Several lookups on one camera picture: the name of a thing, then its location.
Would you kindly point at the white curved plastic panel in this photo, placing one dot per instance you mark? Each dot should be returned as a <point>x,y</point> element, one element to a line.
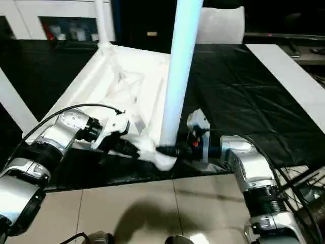
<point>221,25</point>

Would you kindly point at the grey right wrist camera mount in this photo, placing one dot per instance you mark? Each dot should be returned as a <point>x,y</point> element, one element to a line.
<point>198,119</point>

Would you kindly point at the black padded mat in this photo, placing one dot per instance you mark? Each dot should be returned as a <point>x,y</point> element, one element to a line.
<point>241,89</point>

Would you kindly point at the black metal rod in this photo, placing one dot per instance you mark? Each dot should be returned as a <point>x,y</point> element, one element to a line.
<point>299,179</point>

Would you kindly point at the dark left robot foot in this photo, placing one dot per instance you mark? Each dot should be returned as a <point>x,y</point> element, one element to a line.
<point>100,239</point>

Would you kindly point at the red bottle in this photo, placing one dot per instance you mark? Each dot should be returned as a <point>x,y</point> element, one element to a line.
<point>45,33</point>

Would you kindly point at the dark side table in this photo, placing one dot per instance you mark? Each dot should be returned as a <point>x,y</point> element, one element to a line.
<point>309,58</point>

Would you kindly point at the black router with antennas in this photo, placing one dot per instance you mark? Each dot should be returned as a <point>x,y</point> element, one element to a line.
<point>311,194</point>

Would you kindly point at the white plastic table leg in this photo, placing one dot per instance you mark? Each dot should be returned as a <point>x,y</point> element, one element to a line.
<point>102,23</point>
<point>15,101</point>
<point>181,63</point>

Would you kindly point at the white glass-door cabinet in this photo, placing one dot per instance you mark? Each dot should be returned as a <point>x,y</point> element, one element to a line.
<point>25,20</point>

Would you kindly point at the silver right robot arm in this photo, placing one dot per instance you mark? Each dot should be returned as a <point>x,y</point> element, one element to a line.
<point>248,162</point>

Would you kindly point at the white flat board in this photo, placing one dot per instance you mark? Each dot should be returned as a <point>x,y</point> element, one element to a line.
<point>284,76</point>

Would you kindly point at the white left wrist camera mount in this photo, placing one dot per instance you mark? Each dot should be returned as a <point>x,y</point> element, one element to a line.
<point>116,124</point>

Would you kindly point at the dark right robot foot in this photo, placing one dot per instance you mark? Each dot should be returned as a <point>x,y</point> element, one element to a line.
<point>179,240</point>

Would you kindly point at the white plastic table top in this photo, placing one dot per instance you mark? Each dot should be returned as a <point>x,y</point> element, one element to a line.
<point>101,84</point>

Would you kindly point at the dark robot foot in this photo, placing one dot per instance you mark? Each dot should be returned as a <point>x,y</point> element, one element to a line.
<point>179,240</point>
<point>100,239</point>

